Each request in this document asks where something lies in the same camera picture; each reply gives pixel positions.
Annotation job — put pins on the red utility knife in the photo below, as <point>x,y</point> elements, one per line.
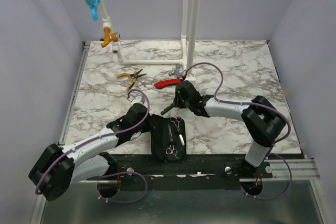
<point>167,83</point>

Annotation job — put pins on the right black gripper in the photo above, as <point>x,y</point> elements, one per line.
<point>178,102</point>

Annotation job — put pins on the black fabric tool case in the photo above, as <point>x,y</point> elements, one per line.
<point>168,139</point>

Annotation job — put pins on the orange faucet tap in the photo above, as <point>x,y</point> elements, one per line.
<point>109,37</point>

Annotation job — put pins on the black hair comb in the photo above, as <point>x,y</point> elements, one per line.
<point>167,109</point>

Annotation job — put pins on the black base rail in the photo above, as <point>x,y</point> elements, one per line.
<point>195,172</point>

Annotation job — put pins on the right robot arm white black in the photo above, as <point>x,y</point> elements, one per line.
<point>263,121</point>

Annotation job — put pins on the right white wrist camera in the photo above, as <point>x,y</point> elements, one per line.
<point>190,77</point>

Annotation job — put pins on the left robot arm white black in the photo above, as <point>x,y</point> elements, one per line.
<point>59,166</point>

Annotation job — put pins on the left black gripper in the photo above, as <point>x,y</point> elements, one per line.
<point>148,128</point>

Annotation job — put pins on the white PVC pipe frame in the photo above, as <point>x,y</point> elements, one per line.
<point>188,37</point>

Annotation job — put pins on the silver hair scissors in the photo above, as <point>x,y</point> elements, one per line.
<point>170,150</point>

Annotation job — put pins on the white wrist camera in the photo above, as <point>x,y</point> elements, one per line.
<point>190,77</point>
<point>138,100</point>

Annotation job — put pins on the yellow handled pliers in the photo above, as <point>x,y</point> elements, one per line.
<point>135,76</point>

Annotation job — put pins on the silver thinning scissors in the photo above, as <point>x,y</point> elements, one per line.
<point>177,121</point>

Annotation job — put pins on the blue faucet tap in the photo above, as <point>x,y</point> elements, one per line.
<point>93,5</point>

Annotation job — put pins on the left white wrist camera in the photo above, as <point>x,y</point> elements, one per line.
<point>138,100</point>

